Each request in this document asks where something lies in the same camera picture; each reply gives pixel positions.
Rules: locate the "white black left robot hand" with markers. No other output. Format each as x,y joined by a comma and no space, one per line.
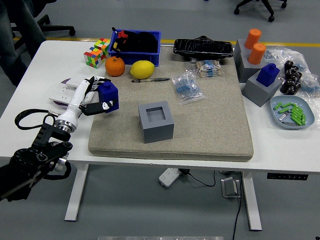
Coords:
75,100

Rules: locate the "blue square seal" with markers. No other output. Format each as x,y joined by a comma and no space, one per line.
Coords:
108,93
267,75

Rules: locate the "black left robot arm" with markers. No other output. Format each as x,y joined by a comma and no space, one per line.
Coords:
27,160

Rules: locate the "grey cube seal holder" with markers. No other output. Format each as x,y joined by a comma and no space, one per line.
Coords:
157,131
257,96

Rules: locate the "orange cylinder seal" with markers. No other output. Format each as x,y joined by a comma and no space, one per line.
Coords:
252,38
257,53

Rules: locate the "large colourful puzzle cube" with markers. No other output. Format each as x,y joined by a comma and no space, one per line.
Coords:
93,58

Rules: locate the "orange fruit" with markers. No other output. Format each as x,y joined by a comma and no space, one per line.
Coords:
115,67

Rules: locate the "small colourful puzzle cube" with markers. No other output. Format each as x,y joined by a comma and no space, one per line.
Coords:
102,45

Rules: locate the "black table control panel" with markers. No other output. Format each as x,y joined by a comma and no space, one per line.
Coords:
287,176

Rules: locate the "black office chair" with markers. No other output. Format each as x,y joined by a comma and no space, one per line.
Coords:
60,28

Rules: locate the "yellow lemon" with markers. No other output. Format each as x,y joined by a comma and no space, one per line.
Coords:
142,70

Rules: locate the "black pouch red yellow trim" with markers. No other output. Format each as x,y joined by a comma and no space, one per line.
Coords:
125,42

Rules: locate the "white table leg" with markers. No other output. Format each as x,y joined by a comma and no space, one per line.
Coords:
76,195
251,200

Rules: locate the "blue plastic bin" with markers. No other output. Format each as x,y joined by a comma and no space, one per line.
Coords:
140,58

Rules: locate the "black clear pen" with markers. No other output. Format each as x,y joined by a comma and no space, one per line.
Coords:
150,80

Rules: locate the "black round cloth bundle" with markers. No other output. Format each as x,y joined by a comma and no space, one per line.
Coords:
147,42

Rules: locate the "silver metal stand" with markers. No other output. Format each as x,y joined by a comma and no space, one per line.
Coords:
230,187

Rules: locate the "clear bag blue resistors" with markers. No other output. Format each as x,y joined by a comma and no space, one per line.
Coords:
186,87

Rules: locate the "grey flat blade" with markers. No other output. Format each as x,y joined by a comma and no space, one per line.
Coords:
288,123

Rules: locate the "green cylindrical part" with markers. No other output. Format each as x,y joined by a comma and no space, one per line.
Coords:
297,108
303,119
296,115
296,111
277,106
296,120
286,105
283,111

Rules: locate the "white power strip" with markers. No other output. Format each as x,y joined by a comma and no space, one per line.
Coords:
169,177

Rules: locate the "small silver metal piece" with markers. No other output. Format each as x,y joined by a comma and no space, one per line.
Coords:
282,117

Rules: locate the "grey-brown fabric mat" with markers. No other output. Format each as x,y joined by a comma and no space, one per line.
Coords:
200,130

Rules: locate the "light blue plate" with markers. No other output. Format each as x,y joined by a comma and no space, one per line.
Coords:
306,107

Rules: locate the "clear bag taped resistors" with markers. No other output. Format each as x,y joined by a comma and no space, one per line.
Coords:
207,68

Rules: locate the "black wrapped tray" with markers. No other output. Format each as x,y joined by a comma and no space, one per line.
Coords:
202,48

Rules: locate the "black capacitor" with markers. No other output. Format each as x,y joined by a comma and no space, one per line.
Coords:
288,66
290,74
285,85
291,90
295,69
298,75
297,86

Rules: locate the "clear bag blue parts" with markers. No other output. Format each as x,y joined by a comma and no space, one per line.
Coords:
311,86

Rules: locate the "grey cube cylinder holder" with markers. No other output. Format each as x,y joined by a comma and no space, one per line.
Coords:
238,50
246,71

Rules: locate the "crumpled clear plastic bag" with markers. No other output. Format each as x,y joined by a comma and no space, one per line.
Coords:
282,53

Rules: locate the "black office chair base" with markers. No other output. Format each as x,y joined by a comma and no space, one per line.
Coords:
265,6

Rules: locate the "white plain wall panel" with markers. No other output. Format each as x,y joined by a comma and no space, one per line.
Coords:
90,97

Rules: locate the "white wall socket panel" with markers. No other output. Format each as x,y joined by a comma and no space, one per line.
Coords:
58,95

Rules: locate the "white wall switch panel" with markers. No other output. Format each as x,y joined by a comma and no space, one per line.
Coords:
72,81

